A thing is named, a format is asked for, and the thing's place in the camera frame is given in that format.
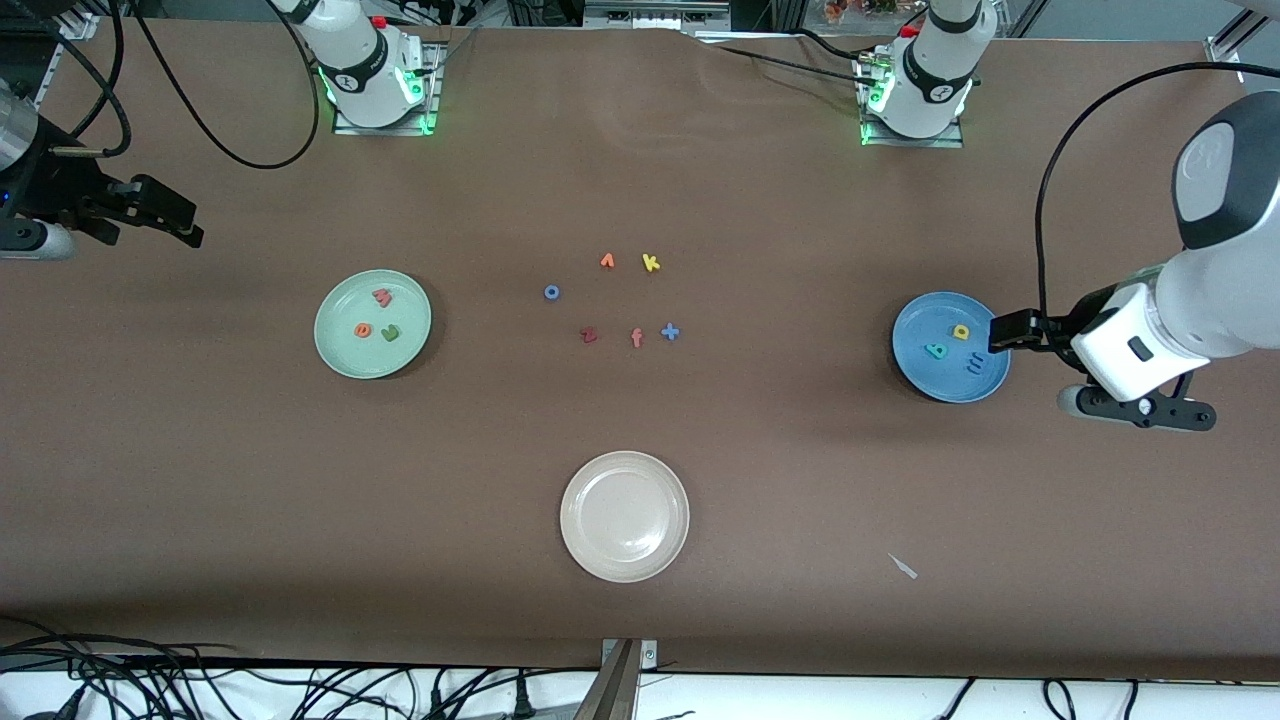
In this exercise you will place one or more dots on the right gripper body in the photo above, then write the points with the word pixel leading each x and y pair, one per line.
pixel 55 190

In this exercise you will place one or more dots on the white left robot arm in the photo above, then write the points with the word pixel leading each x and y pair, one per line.
pixel 1230 280

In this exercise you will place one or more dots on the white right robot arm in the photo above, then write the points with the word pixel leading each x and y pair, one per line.
pixel 355 60

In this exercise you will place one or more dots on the blue plate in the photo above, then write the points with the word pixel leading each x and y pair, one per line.
pixel 920 325

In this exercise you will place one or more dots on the pale green plate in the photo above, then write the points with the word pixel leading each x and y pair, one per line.
pixel 345 300

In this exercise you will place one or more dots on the brown table cover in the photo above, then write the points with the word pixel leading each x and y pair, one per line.
pixel 200 480

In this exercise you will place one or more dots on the cream white plate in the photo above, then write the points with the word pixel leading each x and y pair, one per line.
pixel 625 517

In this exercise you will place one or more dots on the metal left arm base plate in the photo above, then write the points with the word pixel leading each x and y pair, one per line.
pixel 950 142

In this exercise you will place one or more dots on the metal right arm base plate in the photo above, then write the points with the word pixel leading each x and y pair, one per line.
pixel 420 125

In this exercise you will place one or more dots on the metal table bracket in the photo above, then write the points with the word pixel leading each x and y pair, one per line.
pixel 620 690

